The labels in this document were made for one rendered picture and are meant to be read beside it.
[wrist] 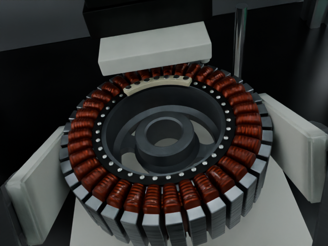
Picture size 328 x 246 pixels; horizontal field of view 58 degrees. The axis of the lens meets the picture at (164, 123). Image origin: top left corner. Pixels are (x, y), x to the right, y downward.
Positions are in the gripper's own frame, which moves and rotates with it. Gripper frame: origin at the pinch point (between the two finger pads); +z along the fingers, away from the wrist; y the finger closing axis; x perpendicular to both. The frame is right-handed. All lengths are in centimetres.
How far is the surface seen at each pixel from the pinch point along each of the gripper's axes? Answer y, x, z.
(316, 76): 14.9, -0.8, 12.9
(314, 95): 13.6, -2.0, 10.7
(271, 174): 6.8, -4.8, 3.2
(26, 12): -15.0, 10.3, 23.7
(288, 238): 6.3, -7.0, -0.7
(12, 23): -17.2, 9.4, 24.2
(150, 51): 0.0, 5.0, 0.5
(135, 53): -0.8, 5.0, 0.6
